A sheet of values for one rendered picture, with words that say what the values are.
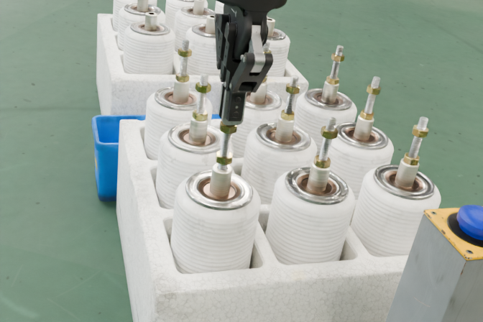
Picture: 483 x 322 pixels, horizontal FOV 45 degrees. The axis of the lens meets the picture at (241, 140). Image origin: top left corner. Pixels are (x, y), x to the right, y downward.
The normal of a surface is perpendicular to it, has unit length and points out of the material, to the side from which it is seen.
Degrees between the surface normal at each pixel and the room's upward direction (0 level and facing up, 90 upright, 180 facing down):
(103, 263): 0
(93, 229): 0
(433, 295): 90
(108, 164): 92
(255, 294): 90
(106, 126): 88
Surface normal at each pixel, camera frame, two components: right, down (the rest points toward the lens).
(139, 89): 0.27, 0.49
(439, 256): -0.95, 0.01
